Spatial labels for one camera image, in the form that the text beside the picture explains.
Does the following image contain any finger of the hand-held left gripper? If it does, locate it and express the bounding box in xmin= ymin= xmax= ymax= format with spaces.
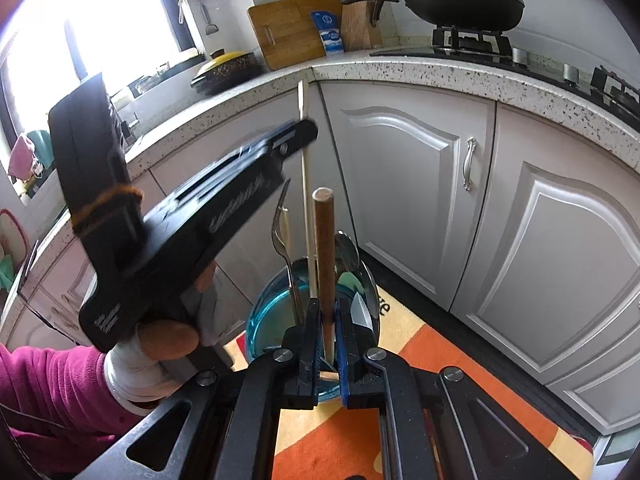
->
xmin=257 ymin=119 xmax=320 ymax=163

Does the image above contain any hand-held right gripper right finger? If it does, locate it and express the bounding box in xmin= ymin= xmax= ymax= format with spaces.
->
xmin=334 ymin=297 xmax=576 ymax=480

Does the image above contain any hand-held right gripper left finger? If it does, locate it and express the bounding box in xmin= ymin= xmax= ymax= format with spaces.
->
xmin=107 ymin=297 xmax=323 ymax=480

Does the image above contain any floral container with teal rim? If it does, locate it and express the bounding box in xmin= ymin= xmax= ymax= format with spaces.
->
xmin=244 ymin=256 xmax=383 ymax=406

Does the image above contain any thin light wooden chopstick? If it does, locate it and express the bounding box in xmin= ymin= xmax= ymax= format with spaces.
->
xmin=297 ymin=80 xmax=321 ymax=302

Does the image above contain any brown wooden chopstick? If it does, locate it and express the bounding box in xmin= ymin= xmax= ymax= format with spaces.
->
xmin=311 ymin=187 xmax=341 ymax=383

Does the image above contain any small metal spoon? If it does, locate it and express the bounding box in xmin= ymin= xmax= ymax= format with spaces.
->
xmin=334 ymin=231 xmax=361 ymax=281

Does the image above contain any metal fork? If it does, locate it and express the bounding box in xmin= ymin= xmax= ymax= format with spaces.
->
xmin=271 ymin=178 xmax=306 ymax=326

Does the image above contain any person's left forearm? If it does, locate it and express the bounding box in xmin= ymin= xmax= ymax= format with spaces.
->
xmin=0 ymin=342 xmax=146 ymax=480

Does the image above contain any person's left hand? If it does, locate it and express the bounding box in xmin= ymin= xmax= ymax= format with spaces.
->
xmin=102 ymin=260 xmax=223 ymax=413

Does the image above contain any grey cabinet door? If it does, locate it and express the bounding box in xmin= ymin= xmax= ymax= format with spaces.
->
xmin=0 ymin=230 xmax=101 ymax=351
xmin=452 ymin=102 xmax=640 ymax=433
xmin=320 ymin=82 xmax=497 ymax=311
xmin=122 ymin=82 xmax=331 ymax=321

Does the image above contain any orange yellow dotted mat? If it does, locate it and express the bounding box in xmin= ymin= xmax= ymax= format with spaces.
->
xmin=222 ymin=282 xmax=596 ymax=480

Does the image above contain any wooden cutting board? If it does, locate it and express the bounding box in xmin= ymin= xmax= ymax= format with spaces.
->
xmin=247 ymin=0 xmax=346 ymax=72

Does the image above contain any yellow lid pot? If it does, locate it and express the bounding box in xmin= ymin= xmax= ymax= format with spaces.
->
xmin=191 ymin=49 xmax=266 ymax=96

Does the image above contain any blue white packet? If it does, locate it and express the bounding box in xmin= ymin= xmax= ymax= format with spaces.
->
xmin=311 ymin=10 xmax=346 ymax=56

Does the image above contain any speckled stone countertop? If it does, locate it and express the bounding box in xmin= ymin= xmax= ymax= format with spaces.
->
xmin=10 ymin=47 xmax=640 ymax=281

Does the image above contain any wooden knife block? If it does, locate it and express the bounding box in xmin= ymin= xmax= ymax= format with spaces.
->
xmin=341 ymin=0 xmax=383 ymax=52

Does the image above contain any metal peeler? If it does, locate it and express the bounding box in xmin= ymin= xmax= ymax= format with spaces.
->
xmin=200 ymin=2 xmax=221 ymax=36

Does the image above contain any pink cloth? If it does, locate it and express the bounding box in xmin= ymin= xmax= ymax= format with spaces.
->
xmin=10 ymin=132 xmax=37 ymax=181

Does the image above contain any black gas stove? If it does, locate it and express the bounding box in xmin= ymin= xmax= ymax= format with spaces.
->
xmin=370 ymin=25 xmax=640 ymax=116

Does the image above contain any kitchen window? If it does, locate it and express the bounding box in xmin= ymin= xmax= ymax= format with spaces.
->
xmin=0 ymin=0 xmax=201 ymax=126

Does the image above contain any black wok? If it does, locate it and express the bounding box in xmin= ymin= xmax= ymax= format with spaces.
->
xmin=342 ymin=0 xmax=526 ymax=32

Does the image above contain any silver cabinet handle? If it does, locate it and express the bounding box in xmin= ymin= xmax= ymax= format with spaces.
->
xmin=462 ymin=136 xmax=476 ymax=192

